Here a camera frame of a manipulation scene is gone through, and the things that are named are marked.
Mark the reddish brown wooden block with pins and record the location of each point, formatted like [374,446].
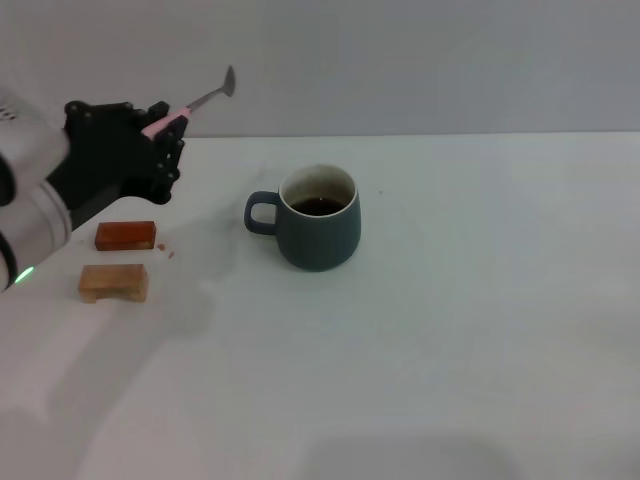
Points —
[125,235]

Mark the dark coffee liquid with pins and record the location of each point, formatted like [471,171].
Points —
[318,205]

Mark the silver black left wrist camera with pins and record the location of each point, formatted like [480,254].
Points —
[30,145]

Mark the light notched wooden block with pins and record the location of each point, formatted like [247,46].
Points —
[112,280]

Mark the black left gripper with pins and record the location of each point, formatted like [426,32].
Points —
[105,150]

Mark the grey ceramic mug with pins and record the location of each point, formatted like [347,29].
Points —
[320,235]

